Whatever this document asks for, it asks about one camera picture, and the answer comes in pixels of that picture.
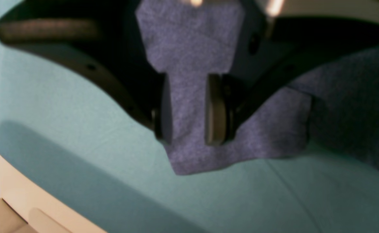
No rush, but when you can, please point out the blue grey T-shirt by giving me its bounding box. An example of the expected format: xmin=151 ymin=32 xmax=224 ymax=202
xmin=136 ymin=0 xmax=379 ymax=175

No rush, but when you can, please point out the teal table cloth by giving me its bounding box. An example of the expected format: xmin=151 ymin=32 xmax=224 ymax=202
xmin=0 ymin=0 xmax=379 ymax=233

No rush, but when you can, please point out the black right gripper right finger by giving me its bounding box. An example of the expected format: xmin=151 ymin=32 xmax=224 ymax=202
xmin=205 ymin=0 xmax=379 ymax=146

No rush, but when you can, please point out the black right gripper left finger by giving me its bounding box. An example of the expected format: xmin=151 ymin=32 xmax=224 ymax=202
xmin=0 ymin=0 xmax=173 ymax=144

